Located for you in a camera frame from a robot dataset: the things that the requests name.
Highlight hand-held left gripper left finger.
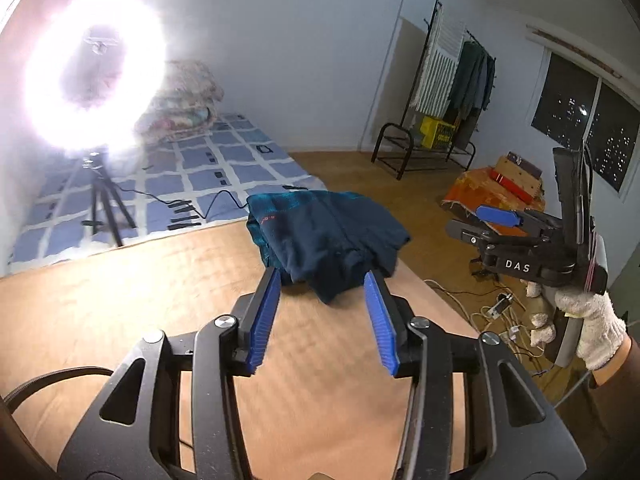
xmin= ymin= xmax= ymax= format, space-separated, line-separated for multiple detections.
xmin=56 ymin=266 xmax=282 ymax=480

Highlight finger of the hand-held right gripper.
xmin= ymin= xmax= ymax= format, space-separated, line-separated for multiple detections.
xmin=446 ymin=218 xmax=506 ymax=251
xmin=475 ymin=204 xmax=566 ymax=233

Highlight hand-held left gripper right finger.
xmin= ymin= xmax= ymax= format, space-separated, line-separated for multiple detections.
xmin=363 ymin=270 xmax=587 ymax=480

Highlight teal plaid fleece jacket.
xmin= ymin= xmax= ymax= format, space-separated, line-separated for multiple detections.
xmin=246 ymin=190 xmax=413 ymax=306

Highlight person's right forearm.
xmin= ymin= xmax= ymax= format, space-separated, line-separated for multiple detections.
xmin=587 ymin=335 xmax=640 ymax=411

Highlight black clothes rack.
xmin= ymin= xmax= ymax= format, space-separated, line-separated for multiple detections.
xmin=371 ymin=0 xmax=498 ymax=181

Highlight dark hanging clothes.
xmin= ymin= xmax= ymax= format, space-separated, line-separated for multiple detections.
xmin=445 ymin=40 xmax=498 ymax=121

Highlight person's right hand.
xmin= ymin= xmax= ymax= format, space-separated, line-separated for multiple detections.
xmin=527 ymin=280 xmax=630 ymax=372

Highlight orange patterned cloth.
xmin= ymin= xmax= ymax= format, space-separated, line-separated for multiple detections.
xmin=441 ymin=167 xmax=548 ymax=221

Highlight brown cardboard box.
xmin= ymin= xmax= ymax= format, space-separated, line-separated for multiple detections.
xmin=489 ymin=152 xmax=545 ymax=206

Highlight white power strip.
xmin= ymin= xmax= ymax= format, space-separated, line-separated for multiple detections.
xmin=487 ymin=294 xmax=516 ymax=318

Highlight yellow box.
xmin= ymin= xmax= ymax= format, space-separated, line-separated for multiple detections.
xmin=419 ymin=116 xmax=457 ymax=150

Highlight tan blanket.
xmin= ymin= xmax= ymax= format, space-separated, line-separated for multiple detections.
xmin=0 ymin=220 xmax=481 ymax=480

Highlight window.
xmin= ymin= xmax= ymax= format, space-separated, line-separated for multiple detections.
xmin=525 ymin=22 xmax=640 ymax=196

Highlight white striped towel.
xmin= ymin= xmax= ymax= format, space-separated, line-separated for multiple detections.
xmin=414 ymin=7 xmax=468 ymax=118

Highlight blue checkered bed sheet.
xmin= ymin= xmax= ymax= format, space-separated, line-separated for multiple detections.
xmin=7 ymin=112 xmax=328 ymax=276

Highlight white leaning board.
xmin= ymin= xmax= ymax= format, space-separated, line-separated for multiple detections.
xmin=359 ymin=0 xmax=436 ymax=153

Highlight folded floral quilt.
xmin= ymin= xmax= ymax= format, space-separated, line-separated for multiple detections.
xmin=137 ymin=60 xmax=226 ymax=141

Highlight tangle of floor cables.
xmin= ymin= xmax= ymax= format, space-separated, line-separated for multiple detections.
xmin=422 ymin=277 xmax=556 ymax=376

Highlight black ring light cable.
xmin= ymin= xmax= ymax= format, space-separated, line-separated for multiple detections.
xmin=117 ymin=185 xmax=308 ymax=233

